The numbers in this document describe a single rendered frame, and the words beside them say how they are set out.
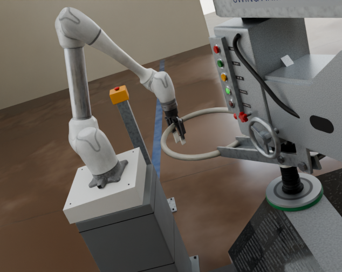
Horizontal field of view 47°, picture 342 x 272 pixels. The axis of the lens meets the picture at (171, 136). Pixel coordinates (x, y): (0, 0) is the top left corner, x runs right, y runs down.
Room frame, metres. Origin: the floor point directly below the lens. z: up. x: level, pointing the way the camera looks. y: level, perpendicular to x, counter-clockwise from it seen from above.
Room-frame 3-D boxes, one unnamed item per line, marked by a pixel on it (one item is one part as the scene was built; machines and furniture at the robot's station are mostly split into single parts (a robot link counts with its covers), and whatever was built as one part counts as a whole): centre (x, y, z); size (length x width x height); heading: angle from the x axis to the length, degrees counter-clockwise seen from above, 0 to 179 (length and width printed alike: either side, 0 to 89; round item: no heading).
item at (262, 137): (1.12, -0.31, 1.22); 0.15 x 0.10 x 0.15; 19
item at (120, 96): (2.74, 0.25, 0.54); 0.20 x 0.20 x 1.09; 89
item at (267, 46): (1.19, -0.41, 1.35); 0.36 x 0.22 x 0.45; 19
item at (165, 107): (2.06, -0.05, 1.10); 0.09 x 0.09 x 0.06
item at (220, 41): (1.30, -0.26, 1.40); 0.08 x 0.03 x 0.28; 19
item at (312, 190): (1.27, -0.39, 0.87); 0.21 x 0.21 x 0.01
